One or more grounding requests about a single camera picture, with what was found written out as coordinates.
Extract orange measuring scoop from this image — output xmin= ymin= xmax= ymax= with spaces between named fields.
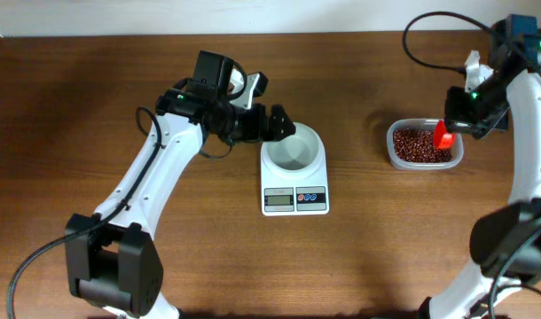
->
xmin=433 ymin=120 xmax=456 ymax=150

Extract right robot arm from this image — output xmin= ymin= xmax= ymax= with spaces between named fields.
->
xmin=418 ymin=15 xmax=541 ymax=319

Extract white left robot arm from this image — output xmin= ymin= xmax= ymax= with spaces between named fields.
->
xmin=66 ymin=89 xmax=296 ymax=318

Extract white bowl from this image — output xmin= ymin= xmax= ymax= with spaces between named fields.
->
xmin=261 ymin=122 xmax=325 ymax=178

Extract white kitchen scale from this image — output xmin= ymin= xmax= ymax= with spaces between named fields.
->
xmin=261 ymin=158 xmax=330 ymax=216

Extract clear plastic container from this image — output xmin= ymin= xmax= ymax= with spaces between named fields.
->
xmin=387 ymin=119 xmax=464 ymax=170

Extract red beans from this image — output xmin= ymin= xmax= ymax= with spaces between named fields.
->
xmin=392 ymin=128 xmax=452 ymax=163

